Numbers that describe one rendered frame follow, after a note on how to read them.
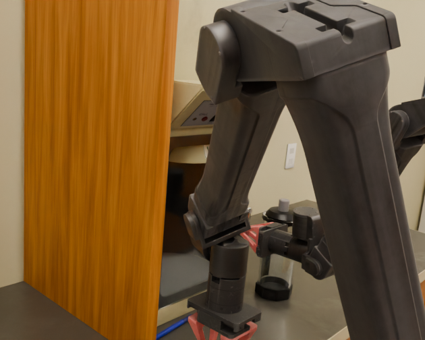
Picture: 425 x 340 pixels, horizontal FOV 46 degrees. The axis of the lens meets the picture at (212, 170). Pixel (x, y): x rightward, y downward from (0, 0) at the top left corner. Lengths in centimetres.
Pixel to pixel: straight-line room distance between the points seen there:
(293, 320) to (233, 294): 57
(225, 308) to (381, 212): 45
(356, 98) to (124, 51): 72
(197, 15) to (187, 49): 7
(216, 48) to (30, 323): 98
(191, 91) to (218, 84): 58
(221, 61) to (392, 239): 18
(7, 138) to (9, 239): 27
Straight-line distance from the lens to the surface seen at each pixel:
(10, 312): 131
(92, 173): 111
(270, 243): 120
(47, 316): 128
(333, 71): 33
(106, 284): 114
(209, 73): 41
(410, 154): 94
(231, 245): 75
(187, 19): 109
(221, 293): 77
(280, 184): 228
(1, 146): 136
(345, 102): 33
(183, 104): 100
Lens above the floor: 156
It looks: 13 degrees down
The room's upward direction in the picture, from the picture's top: 5 degrees clockwise
